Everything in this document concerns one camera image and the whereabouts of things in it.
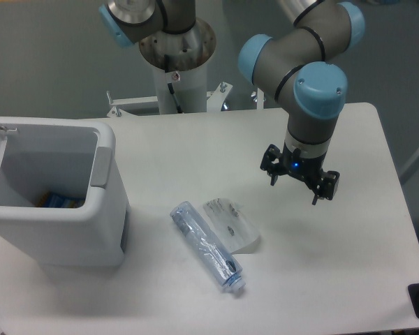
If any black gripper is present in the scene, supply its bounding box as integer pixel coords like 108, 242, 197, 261
260, 144, 340, 205

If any crushed clear plastic bottle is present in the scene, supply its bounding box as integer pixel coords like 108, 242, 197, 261
170, 201, 246, 295

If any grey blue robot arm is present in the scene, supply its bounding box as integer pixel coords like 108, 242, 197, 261
99, 1, 365, 200

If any white trash can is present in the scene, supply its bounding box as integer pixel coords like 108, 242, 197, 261
0, 117, 129, 267

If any blue trash in can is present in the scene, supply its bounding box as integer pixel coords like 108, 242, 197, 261
36, 192, 85, 209

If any white pedestal base frame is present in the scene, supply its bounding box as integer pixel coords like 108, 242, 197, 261
105, 81, 266, 118

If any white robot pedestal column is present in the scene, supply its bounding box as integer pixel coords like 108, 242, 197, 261
152, 65, 207, 110

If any black cable on pedestal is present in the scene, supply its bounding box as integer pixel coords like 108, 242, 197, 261
163, 54, 183, 114

